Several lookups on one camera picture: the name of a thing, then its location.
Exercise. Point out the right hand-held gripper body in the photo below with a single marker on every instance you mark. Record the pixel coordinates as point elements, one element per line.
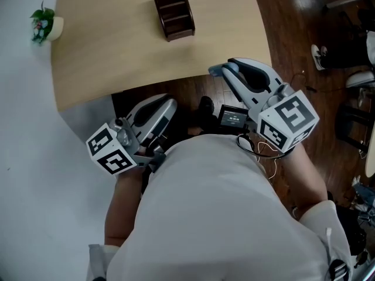
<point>288,119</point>

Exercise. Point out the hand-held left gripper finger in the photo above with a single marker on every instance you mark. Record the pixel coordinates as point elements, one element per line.
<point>146,107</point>
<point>164,117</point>

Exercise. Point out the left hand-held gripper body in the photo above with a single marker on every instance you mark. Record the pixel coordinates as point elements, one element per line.
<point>112,154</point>

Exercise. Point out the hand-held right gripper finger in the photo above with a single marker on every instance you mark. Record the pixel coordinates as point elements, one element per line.
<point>259,69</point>
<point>238,88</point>

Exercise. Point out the person's left forearm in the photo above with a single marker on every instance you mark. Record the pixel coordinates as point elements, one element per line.
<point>123,203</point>

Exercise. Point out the person's right forearm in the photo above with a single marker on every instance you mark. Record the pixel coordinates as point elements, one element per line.
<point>304,180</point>

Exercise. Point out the black device with screen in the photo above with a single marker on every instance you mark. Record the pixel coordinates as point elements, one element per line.
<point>233,119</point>

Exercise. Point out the person's black shoe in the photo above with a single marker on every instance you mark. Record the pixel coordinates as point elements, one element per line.
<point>206,105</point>

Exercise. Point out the light wooden table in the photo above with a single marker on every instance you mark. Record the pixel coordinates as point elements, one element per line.
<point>117,54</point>

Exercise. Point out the black chair base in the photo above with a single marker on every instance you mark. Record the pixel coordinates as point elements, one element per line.
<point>351,119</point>

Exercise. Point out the white rounded object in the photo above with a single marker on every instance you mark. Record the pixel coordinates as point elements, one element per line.
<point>360,79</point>

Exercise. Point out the pale side table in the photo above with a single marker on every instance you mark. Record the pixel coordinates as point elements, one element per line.
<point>371,157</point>

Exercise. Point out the dark brown wooden organizer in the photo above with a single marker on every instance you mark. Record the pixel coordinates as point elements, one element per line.
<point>175,16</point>

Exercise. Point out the person's white shirt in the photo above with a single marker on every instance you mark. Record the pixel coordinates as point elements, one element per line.
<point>211,209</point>

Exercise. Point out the grey blue bag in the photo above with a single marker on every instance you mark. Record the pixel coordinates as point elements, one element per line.
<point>366,193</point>

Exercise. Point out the black bag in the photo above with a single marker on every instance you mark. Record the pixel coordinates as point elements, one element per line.
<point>348,224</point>

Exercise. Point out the green plant in white pot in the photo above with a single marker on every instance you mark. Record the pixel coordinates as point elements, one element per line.
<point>47,25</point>

